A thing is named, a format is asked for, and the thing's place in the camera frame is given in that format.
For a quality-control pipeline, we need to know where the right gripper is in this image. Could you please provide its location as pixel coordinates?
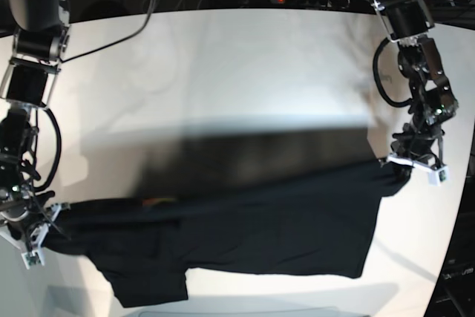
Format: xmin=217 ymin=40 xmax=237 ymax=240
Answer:
xmin=1 ymin=190 xmax=69 ymax=269

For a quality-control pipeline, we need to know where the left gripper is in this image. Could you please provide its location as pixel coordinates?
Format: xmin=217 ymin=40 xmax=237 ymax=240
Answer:
xmin=385 ymin=127 xmax=450 ymax=186

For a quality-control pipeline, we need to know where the black T-shirt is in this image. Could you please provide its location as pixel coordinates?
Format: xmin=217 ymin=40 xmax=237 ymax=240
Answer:
xmin=36 ymin=123 xmax=413 ymax=309

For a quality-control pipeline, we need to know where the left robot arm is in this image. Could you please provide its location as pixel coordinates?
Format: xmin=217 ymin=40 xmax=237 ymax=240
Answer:
xmin=369 ymin=0 xmax=459 ymax=186

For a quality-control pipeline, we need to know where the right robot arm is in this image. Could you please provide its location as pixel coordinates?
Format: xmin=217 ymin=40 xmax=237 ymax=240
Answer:
xmin=1 ymin=0 xmax=71 ymax=269

